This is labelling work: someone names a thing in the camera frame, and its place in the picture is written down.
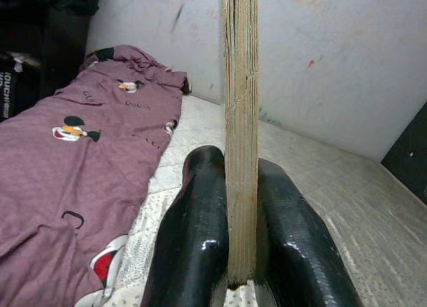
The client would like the black bag with white print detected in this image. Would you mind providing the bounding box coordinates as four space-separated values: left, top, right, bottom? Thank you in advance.
0 51 43 123

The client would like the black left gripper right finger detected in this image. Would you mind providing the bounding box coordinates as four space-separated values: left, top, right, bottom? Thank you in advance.
254 158 364 307

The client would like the dark tufted headboard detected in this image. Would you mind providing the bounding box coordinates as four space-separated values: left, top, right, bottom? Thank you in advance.
380 101 427 208

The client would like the mauve cartoon print blanket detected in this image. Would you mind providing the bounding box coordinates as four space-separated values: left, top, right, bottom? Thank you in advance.
0 45 191 307

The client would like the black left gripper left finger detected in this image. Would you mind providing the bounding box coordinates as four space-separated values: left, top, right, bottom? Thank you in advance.
139 145 231 307

